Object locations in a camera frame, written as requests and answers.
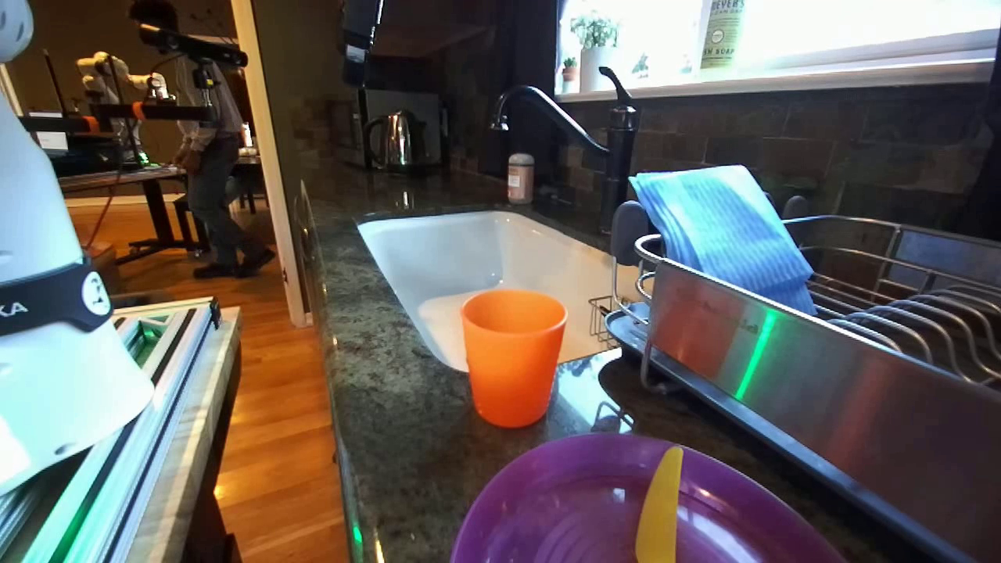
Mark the white potted plant vase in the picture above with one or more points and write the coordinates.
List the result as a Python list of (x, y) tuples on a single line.
[(594, 46)]

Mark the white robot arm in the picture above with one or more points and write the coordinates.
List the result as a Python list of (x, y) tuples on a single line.
[(68, 377)]

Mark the person in grey shirt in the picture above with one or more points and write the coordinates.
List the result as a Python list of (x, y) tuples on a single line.
[(207, 153)]

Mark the orange plastic cup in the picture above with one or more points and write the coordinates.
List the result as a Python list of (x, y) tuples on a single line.
[(512, 350)]

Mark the black kitchen faucet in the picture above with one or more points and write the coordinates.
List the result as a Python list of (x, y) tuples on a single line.
[(618, 147)]

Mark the dark wooden table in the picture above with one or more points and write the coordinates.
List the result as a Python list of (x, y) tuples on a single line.
[(180, 231)]

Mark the purple plastic plate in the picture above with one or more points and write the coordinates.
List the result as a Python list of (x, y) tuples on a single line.
[(581, 502)]

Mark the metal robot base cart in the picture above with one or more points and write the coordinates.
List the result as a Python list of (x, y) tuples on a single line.
[(146, 495)]

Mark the yellow plastic utensil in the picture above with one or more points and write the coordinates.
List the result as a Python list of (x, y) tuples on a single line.
[(655, 536)]

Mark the small white soap bottle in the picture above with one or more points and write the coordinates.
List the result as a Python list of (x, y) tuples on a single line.
[(521, 176)]

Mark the blue dish cloth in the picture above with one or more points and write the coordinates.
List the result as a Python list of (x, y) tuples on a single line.
[(720, 224)]

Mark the steel electric kettle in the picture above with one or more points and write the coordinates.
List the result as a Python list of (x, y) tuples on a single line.
[(396, 143)]

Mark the stainless steel dish rack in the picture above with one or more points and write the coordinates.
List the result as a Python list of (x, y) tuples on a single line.
[(887, 389)]

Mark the white kitchen sink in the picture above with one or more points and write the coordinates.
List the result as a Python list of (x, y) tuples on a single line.
[(435, 263)]

